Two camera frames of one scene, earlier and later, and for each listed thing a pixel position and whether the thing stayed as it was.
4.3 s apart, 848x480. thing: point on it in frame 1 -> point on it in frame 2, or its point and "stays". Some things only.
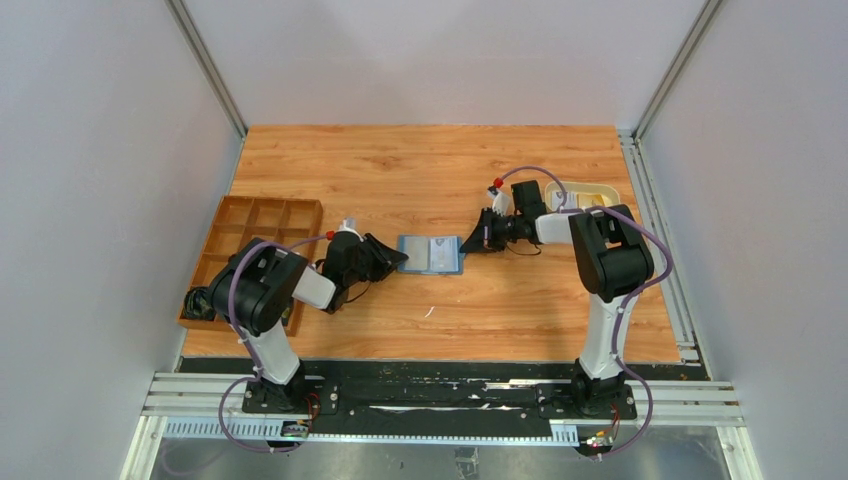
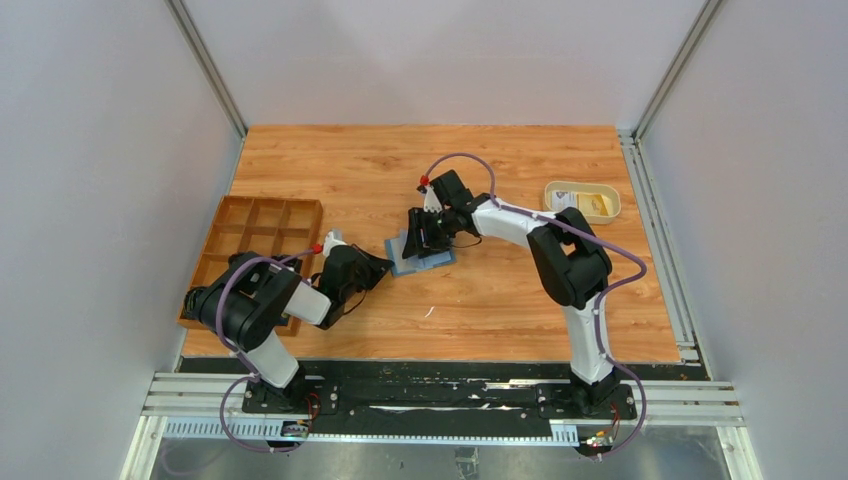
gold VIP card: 585,199 stays
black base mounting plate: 450,391 stays
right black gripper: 495,228 -> 423,230
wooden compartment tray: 295,320 stays
